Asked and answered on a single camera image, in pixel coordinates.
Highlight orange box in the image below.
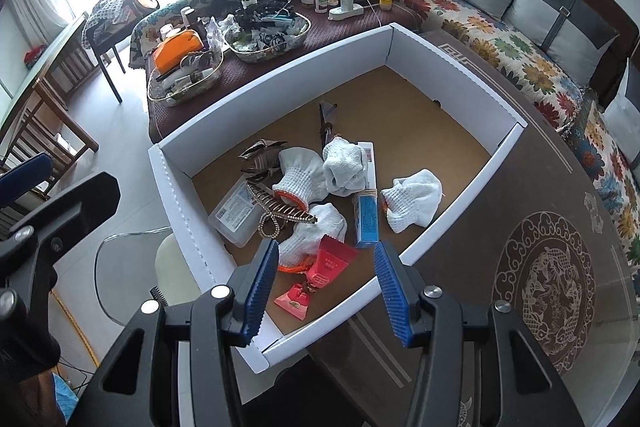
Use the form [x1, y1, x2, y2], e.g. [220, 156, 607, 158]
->
[152, 31, 206, 72]

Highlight large rhinestone hair clip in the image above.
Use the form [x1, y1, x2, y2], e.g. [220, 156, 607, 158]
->
[247, 184, 318, 225]

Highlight dark red tablecloth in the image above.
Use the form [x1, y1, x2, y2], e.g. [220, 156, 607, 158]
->
[147, 0, 421, 142]

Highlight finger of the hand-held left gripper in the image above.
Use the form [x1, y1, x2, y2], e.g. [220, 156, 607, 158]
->
[0, 172, 121, 268]
[0, 154, 53, 208]

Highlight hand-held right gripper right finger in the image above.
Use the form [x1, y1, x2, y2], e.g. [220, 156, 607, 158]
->
[374, 239, 586, 427]

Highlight cream seat cushion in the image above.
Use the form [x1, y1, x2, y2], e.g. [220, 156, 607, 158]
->
[154, 234, 203, 308]

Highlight white knit glove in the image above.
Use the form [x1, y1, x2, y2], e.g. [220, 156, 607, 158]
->
[322, 138, 368, 196]
[380, 168, 444, 235]
[277, 203, 347, 273]
[272, 148, 326, 208]

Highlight small rhinestone hair clip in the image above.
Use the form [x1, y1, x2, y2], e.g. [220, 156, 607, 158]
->
[257, 212, 286, 239]

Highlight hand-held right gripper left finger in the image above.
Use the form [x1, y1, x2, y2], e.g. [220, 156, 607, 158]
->
[87, 238, 280, 427]

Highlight clear plastic stool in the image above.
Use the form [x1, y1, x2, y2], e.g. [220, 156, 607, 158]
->
[95, 227, 173, 325]

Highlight pink packet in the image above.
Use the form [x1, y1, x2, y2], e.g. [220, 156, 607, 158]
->
[273, 282, 313, 320]

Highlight white power strip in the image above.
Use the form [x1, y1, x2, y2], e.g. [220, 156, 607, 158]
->
[327, 0, 365, 22]

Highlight person's left forearm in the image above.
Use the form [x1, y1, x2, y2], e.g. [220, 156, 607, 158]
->
[30, 369, 68, 427]

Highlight oval basket of toiletries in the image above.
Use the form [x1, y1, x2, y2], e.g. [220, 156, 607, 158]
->
[223, 0, 312, 64]
[147, 39, 226, 108]

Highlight long blue carton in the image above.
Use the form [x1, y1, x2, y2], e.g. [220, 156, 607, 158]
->
[352, 141, 381, 249]

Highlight floral sofa cover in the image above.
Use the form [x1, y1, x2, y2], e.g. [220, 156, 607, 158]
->
[395, 0, 640, 268]

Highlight white cardboard box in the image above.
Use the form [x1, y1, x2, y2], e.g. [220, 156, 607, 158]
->
[147, 23, 528, 375]

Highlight clear plastic box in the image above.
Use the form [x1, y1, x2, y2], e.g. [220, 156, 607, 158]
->
[209, 174, 268, 249]

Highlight chair with patterned cushion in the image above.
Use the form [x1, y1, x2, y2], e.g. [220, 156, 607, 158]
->
[82, 0, 161, 75]

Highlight yellow cable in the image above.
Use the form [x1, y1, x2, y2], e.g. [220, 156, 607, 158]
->
[52, 287, 101, 368]

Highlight wooden chair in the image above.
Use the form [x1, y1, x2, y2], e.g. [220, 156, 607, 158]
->
[0, 52, 101, 202]

